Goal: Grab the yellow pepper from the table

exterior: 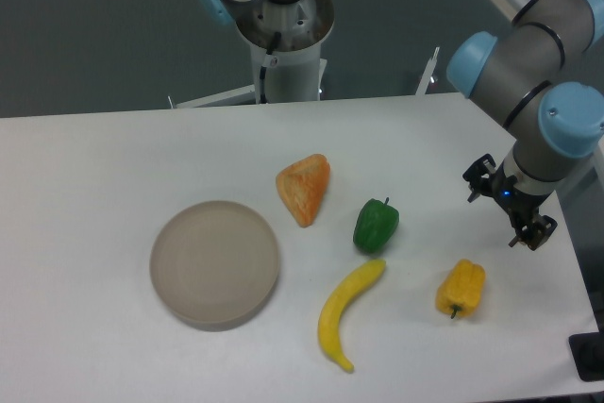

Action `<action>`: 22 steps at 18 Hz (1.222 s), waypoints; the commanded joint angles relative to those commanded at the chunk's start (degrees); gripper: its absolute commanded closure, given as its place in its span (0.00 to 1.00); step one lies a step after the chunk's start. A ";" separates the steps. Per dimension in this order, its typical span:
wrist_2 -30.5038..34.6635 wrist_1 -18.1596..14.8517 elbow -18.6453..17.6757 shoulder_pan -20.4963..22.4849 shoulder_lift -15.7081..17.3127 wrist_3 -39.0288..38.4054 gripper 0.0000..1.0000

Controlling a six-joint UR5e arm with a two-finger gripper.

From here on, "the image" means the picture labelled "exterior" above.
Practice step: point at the orange triangular toy bread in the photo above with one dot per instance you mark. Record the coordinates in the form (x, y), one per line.
(301, 187)

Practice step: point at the green toy bell pepper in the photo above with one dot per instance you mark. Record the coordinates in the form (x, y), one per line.
(375, 225)

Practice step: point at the beige round plate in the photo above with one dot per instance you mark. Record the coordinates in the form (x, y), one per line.
(215, 265)

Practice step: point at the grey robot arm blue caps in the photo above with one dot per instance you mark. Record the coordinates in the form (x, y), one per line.
(555, 127)

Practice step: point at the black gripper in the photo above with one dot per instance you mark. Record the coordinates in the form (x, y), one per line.
(530, 227)

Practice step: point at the yellow toy banana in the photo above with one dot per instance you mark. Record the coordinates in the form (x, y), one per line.
(356, 283)

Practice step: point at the yellow toy bell pepper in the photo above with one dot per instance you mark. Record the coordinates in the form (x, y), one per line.
(459, 295)

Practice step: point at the black clamp at table edge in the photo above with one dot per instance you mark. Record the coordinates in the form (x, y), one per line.
(587, 353)

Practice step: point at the white metal frame bracket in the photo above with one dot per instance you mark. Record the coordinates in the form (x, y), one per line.
(427, 77)

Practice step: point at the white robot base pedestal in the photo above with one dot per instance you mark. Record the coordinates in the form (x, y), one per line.
(285, 43)

